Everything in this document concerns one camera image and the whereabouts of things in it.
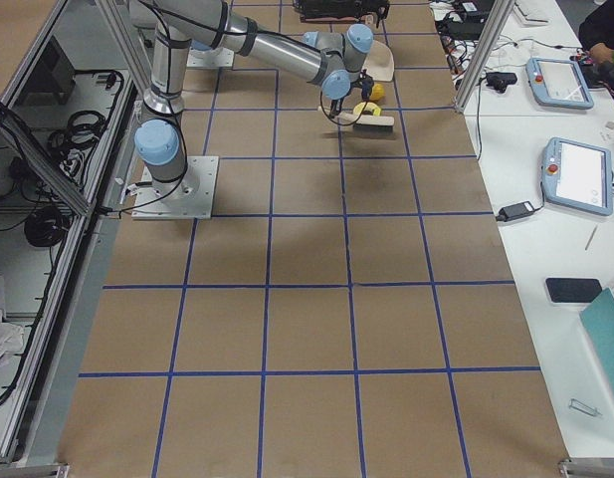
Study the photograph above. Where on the brown potato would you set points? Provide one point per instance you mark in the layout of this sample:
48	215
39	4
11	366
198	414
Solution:
377	93

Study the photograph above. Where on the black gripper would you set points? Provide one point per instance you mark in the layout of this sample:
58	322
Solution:
337	105

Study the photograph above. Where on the lower teach pendant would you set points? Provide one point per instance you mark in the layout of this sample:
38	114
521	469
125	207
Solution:
577	175

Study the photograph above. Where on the upper teach pendant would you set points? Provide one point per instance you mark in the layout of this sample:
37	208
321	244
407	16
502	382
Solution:
558	83

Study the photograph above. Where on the pale curved melon slice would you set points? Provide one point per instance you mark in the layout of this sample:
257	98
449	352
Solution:
367	109

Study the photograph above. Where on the cream plastic dustpan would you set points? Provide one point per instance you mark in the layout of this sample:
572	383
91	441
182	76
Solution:
379	63

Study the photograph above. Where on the black power adapter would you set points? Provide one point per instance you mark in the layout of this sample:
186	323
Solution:
516	211

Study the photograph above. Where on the teach pendant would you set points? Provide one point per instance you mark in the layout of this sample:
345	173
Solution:
558	83
577	175

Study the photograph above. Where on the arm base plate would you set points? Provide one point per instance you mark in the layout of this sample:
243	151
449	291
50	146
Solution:
193	198
210	59

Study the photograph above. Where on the black smartphone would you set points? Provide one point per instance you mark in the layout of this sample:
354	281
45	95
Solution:
572	290

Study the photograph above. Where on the cream hand brush black bristles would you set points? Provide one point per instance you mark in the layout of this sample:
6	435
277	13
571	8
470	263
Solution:
367	123

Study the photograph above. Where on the bin with black liner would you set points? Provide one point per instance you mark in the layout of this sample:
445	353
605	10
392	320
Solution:
342	10

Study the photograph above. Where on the aluminium frame post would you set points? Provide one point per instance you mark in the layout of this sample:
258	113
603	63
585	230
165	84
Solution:
490	34

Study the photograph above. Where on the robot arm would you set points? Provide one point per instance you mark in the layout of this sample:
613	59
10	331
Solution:
333	62

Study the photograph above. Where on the teal folder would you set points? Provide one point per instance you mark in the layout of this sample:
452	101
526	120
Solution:
598	322

